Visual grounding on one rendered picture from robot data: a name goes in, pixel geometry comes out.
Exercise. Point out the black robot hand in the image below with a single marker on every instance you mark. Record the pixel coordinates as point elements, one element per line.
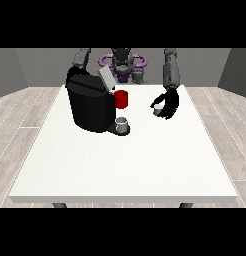
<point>74,71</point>
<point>171,102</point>

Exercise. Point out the small grey coffee pod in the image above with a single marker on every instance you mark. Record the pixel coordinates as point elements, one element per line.
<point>157,109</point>

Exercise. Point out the pale grey machine lid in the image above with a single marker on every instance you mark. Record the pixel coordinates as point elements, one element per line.
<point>106,77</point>

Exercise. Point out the black coffee machine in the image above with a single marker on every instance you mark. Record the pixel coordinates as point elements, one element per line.
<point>89,103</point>

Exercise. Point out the red pod holder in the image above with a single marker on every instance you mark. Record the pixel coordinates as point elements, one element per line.
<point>121,99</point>

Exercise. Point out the grey robot trunk purple rings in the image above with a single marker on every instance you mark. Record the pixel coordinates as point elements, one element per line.
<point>121,65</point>

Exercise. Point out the small grey cup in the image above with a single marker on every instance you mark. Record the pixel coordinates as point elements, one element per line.
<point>122,124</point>

